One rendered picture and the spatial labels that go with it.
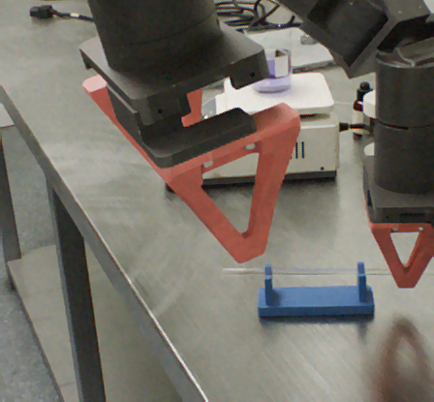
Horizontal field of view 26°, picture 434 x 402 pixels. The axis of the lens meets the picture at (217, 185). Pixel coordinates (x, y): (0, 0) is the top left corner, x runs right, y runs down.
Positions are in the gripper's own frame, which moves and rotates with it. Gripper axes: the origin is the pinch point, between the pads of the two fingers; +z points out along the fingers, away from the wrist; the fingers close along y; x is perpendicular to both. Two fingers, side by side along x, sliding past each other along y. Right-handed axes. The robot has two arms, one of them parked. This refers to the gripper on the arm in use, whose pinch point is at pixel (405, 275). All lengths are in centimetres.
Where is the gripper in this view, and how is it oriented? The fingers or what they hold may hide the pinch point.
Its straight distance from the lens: 82.1
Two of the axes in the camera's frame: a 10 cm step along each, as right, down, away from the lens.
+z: 0.5, 9.1, 4.2
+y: 0.6, -4.2, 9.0
